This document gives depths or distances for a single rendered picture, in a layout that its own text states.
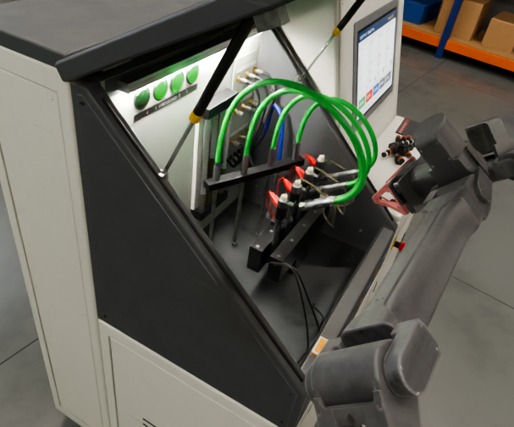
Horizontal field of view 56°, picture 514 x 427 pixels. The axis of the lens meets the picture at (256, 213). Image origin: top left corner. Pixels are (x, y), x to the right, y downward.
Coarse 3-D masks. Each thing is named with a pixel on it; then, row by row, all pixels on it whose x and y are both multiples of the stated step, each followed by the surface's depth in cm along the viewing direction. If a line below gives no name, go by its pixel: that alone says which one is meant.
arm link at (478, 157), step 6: (468, 144) 74; (468, 150) 72; (474, 150) 74; (462, 156) 72; (468, 156) 73; (474, 156) 73; (480, 156) 75; (468, 162) 73; (474, 162) 73; (480, 162) 74; (474, 168) 73; (486, 168) 75; (486, 174) 74
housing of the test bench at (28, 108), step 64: (64, 0) 106; (128, 0) 112; (192, 0) 118; (0, 64) 94; (0, 128) 105; (64, 128) 94; (64, 192) 105; (64, 256) 119; (64, 320) 138; (64, 384) 163
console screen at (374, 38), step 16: (368, 16) 149; (384, 16) 163; (368, 32) 151; (384, 32) 166; (368, 48) 154; (384, 48) 170; (368, 64) 158; (384, 64) 174; (352, 80) 148; (368, 80) 161; (384, 80) 178; (352, 96) 151; (368, 96) 164; (384, 96) 182; (352, 112) 154; (368, 112) 168; (352, 128) 156
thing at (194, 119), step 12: (240, 24) 66; (252, 24) 65; (240, 36) 67; (228, 48) 69; (240, 48) 69; (228, 60) 70; (216, 72) 72; (216, 84) 74; (204, 96) 76; (204, 108) 78; (192, 120) 80; (180, 144) 85; (168, 168) 90
